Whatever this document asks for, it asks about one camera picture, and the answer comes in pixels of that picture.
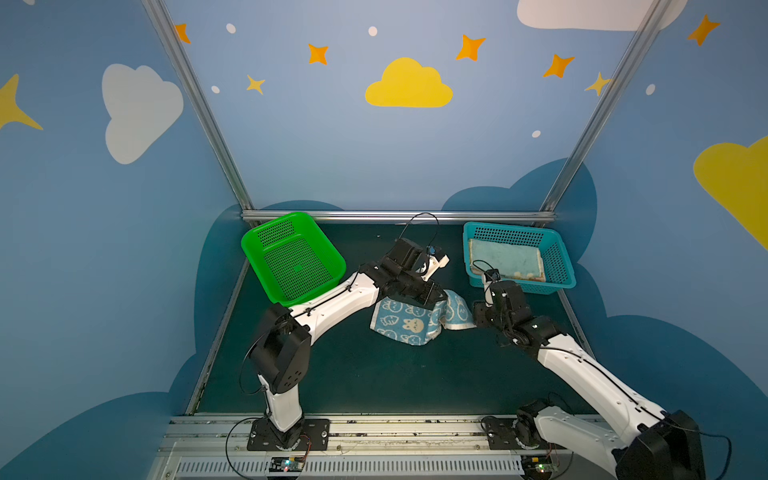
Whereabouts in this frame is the teal plastic basket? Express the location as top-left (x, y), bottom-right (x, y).
top-left (463, 222), bottom-right (576, 295)

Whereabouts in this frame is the horizontal aluminium frame bar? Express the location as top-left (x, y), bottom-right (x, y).
top-left (241, 209), bottom-right (556, 224)

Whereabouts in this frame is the teal yellow patterned towel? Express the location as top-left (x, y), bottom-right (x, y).
top-left (468, 239), bottom-right (546, 282)

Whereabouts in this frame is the aluminium frame post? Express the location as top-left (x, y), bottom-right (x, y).
top-left (142, 0), bottom-right (253, 210)
top-left (538, 0), bottom-right (673, 217)

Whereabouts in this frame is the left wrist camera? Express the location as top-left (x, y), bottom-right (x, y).
top-left (417, 250), bottom-right (450, 281)

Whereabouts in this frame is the left aluminium frame post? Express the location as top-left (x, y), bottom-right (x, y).
top-left (142, 0), bottom-right (253, 210)

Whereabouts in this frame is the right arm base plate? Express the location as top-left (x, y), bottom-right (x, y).
top-left (480, 416), bottom-right (557, 450)

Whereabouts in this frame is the aluminium mounting rail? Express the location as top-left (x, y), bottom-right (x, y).
top-left (147, 414), bottom-right (610, 479)

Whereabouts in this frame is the green plastic basket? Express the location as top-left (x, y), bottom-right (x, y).
top-left (241, 212), bottom-right (347, 307)

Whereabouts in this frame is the blue bunny print towel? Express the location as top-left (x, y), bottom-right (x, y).
top-left (370, 290), bottom-right (476, 346)

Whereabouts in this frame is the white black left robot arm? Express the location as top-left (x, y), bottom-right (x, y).
top-left (244, 238), bottom-right (449, 435)

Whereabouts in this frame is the right aluminium frame post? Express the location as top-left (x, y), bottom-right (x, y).
top-left (538, 0), bottom-right (673, 217)

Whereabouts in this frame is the controller circuit board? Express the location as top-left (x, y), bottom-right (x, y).
top-left (268, 457), bottom-right (305, 473)
top-left (521, 456), bottom-right (554, 480)

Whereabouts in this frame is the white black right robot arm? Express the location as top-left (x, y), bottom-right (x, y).
top-left (473, 280), bottom-right (706, 479)

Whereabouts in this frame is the left controller circuit board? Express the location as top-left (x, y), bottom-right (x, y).
top-left (268, 457), bottom-right (305, 473)

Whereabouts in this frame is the right controller circuit board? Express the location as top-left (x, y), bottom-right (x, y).
top-left (521, 456), bottom-right (554, 480)

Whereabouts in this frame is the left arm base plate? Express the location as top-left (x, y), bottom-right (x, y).
top-left (246, 418), bottom-right (330, 452)

